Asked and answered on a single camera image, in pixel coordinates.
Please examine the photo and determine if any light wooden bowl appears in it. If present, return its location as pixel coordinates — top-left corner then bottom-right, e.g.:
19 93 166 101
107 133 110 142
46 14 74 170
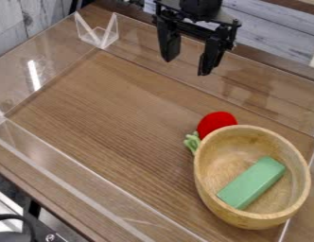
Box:
193 125 311 230

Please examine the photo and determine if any clear acrylic table enclosure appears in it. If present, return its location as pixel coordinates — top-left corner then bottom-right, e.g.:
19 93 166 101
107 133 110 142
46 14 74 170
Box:
0 3 314 242

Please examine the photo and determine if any black metal table mount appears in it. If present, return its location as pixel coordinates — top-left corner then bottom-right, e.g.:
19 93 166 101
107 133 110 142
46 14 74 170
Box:
22 198 82 242

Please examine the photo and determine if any green rectangular block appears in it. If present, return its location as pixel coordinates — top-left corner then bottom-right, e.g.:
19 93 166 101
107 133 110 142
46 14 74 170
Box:
216 157 285 210

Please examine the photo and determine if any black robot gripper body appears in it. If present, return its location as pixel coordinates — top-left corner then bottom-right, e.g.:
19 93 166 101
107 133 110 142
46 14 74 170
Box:
153 0 241 50

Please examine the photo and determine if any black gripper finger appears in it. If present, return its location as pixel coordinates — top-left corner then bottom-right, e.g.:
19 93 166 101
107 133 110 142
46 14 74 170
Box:
157 18 181 62
197 36 225 76

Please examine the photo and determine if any red plush strawberry green stem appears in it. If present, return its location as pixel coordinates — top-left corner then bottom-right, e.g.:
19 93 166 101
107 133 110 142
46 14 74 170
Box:
184 112 237 154

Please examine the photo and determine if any clear acrylic corner bracket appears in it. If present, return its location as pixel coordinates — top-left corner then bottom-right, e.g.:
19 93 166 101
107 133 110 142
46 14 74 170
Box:
74 12 119 49

